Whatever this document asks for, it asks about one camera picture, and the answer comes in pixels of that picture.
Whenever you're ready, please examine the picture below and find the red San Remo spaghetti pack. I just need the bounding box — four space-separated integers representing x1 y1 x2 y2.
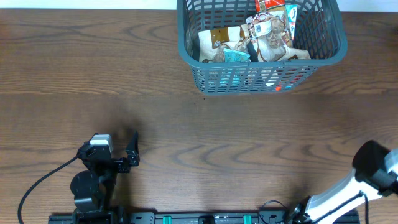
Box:
254 0 285 12

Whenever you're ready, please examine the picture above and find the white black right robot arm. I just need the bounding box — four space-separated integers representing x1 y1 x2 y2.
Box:
284 140 397 223

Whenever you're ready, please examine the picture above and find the black camera cable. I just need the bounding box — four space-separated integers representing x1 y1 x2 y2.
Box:
17 155 79 224

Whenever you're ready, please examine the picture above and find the grey plastic lattice basket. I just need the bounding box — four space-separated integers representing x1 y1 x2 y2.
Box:
177 0 348 95

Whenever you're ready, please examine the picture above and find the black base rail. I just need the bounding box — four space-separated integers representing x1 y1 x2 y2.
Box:
48 210 360 224

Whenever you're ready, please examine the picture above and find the teal white snack packet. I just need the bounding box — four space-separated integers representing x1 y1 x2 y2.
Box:
223 48 251 62

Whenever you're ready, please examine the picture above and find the blue Kleenex tissue pack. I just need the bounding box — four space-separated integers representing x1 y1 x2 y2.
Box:
285 4 298 40

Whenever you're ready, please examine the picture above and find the beige brown snack bag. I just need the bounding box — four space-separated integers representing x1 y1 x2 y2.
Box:
246 9 310 62

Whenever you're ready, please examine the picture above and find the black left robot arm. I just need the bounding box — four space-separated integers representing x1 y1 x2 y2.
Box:
70 132 140 224

